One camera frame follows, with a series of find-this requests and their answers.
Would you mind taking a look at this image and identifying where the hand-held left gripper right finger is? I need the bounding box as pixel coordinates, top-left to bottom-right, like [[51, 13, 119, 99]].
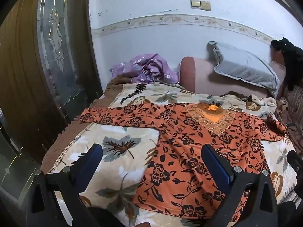
[[201, 144, 278, 227]]

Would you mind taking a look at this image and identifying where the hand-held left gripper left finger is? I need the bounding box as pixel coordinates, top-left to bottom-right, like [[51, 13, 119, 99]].
[[26, 143, 103, 227]]

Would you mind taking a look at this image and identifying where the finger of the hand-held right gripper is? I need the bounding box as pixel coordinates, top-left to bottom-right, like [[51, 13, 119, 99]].
[[287, 150, 303, 179]]

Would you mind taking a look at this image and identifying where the orange floral shirt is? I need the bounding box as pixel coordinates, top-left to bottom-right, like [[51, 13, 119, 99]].
[[79, 102, 288, 227]]

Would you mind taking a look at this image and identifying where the leaf print blanket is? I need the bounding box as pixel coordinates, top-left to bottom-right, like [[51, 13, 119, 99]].
[[41, 77, 301, 227]]

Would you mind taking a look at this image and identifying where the brown patterned cloth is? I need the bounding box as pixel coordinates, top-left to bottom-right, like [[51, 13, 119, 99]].
[[276, 85, 303, 142]]

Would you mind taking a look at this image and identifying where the black cloth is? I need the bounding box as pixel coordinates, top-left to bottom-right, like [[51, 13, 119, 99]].
[[270, 37, 303, 91]]

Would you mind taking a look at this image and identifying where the grey pillow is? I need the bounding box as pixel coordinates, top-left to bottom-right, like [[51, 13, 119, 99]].
[[207, 41, 280, 97]]

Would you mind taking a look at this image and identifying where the purple floral cloth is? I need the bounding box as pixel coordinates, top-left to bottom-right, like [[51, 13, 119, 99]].
[[109, 53, 179, 85]]

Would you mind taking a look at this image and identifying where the wooden door with etched glass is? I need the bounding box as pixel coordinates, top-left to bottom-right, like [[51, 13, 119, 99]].
[[0, 0, 105, 218]]

